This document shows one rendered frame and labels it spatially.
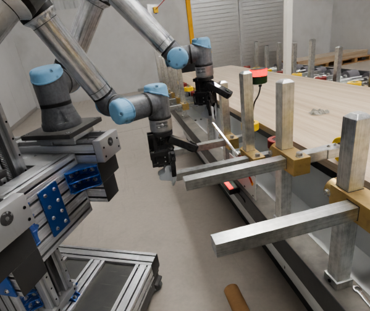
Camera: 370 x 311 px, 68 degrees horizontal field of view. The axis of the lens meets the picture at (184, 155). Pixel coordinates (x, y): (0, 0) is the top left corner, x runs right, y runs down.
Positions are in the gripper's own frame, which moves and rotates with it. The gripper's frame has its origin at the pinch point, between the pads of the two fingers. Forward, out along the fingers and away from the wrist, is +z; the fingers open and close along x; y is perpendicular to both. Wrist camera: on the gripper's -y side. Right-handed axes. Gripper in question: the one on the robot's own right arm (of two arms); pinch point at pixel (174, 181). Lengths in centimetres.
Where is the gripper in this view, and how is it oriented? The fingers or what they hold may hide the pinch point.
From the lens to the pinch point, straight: 100.4
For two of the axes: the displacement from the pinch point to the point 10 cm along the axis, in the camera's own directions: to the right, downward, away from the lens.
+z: 1.0, 9.2, 3.8
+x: 2.2, 3.6, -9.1
